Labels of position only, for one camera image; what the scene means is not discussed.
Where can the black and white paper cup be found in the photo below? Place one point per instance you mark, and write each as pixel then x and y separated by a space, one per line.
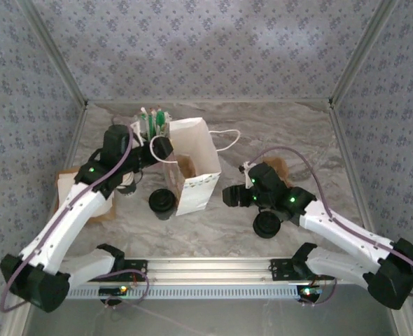
pixel 129 192
pixel 165 214
pixel 128 182
pixel 127 176

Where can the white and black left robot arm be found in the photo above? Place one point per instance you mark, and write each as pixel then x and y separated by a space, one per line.
pixel 73 224

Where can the brown teddy bear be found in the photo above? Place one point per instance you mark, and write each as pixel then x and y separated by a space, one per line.
pixel 281 169

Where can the black cup lid stack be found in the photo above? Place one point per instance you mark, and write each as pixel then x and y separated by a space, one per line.
pixel 266 229

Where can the white paper-wrapped straw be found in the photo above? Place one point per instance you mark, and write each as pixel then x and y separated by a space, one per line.
pixel 168 122
pixel 154 120

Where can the green-lit controller board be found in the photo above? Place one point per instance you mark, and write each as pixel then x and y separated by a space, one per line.
pixel 113 290
pixel 309 291

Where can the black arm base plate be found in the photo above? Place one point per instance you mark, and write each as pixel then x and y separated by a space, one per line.
pixel 136 269
pixel 280 269

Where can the wide aluminium frame rail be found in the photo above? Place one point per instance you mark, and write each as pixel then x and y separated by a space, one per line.
pixel 210 269

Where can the aluminium frame post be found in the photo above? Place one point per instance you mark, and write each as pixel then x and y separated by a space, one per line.
pixel 56 52
pixel 361 52

